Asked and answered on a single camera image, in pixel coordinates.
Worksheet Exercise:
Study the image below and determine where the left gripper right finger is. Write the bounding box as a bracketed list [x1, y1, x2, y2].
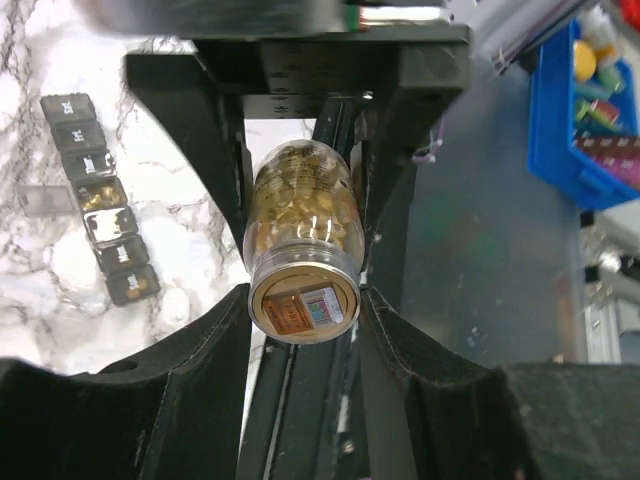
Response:
[359, 288, 639, 479]

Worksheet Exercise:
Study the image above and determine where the blue plastic storage bin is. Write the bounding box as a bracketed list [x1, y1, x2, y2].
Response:
[528, 6, 639, 210]

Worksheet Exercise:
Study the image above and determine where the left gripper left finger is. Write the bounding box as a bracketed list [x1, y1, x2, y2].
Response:
[1, 284, 251, 479]

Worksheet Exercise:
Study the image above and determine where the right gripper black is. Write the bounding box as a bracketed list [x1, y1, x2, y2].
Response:
[124, 22, 471, 267]

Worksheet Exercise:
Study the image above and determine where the clear jar of yellow pills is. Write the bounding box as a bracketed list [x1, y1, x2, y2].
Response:
[243, 139, 365, 344]

